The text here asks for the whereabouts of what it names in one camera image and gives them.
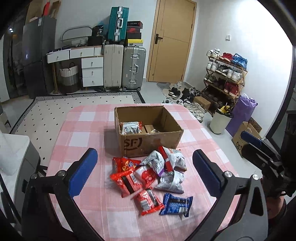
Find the pink checkered tablecloth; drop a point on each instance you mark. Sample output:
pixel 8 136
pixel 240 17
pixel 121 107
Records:
pixel 92 120

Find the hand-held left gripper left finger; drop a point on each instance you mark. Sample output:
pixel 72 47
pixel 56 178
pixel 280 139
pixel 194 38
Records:
pixel 84 169

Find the silver suitcase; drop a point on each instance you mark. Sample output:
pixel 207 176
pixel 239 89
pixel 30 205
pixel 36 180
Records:
pixel 133 69

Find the grey door mat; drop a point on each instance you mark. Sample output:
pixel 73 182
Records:
pixel 163 87

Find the red orange snack packet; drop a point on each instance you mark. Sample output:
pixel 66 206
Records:
pixel 123 163

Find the black glass cabinet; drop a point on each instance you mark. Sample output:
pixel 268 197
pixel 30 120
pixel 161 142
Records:
pixel 11 64

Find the pile of loose shoes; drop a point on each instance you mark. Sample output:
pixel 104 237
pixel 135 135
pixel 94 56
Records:
pixel 192 104

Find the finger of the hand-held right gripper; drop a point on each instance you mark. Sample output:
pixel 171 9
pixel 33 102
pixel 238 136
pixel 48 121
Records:
pixel 256 156
pixel 252 138

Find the small closed cardboard box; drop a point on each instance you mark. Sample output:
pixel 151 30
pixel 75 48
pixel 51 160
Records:
pixel 201 102

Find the silver snack packet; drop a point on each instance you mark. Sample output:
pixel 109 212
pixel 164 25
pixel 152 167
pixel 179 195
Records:
pixel 171 183
pixel 154 160

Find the white desk with drawers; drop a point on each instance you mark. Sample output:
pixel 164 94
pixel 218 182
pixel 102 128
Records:
pixel 91 67

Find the stack of shoe boxes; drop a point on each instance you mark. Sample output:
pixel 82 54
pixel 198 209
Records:
pixel 134 34

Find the grey white laundry basket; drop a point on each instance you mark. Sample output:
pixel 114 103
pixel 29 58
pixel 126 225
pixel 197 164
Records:
pixel 69 78

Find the blue snack packet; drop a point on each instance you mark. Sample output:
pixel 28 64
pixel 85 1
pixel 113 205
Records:
pixel 175 204

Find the wooden door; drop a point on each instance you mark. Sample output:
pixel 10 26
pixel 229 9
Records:
pixel 172 46

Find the person's right hand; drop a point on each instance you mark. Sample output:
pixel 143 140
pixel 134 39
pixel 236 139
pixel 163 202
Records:
pixel 277 206

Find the teal suitcase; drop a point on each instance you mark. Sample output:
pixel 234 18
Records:
pixel 118 25

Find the white red noodle snack packet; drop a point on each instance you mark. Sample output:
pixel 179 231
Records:
pixel 178 160

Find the red dark-print snack packet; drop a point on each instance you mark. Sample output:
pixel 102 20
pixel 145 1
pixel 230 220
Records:
pixel 124 182

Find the beige suitcase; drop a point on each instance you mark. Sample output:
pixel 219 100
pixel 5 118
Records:
pixel 113 67

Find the grey refrigerator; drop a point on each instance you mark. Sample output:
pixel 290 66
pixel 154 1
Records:
pixel 39 58

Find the purple bag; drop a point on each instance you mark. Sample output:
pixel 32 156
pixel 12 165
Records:
pixel 242 111

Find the printed cardboard box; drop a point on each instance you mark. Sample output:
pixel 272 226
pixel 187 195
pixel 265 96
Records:
pixel 239 139

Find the grey white snack packet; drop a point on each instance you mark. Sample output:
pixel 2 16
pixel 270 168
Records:
pixel 130 128

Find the black box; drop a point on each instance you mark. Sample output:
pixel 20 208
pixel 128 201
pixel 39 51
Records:
pixel 96 36

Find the white dotted rug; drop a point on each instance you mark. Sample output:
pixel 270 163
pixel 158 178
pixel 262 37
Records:
pixel 46 115

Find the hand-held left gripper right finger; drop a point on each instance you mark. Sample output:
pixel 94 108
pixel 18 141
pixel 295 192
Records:
pixel 205 171

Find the wooden shoe rack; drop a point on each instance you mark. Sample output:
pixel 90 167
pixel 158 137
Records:
pixel 242 80

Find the curved metal rack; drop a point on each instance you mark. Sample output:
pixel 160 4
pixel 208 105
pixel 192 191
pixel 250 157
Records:
pixel 76 27

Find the white appliance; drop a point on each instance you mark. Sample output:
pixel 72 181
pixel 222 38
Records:
pixel 16 157

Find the white trash bin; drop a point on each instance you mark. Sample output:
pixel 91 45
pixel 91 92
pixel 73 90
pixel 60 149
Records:
pixel 219 122

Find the red stick snack packet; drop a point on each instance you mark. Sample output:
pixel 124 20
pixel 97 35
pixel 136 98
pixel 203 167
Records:
pixel 164 157

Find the group of shelved shoes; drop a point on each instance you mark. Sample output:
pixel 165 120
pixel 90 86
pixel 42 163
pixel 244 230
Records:
pixel 231 74

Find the flat cardboard boxes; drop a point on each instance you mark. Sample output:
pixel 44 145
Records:
pixel 34 9

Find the small brown box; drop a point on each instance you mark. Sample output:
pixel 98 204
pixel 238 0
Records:
pixel 149 128

